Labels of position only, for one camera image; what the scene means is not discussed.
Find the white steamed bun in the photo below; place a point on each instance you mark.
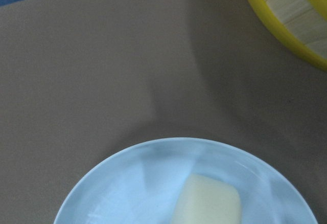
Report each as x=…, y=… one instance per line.
x=206, y=200

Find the light blue plate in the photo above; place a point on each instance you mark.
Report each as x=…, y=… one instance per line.
x=142, y=183

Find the yellow rimmed bamboo steamer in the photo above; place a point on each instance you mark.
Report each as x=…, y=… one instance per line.
x=300, y=25

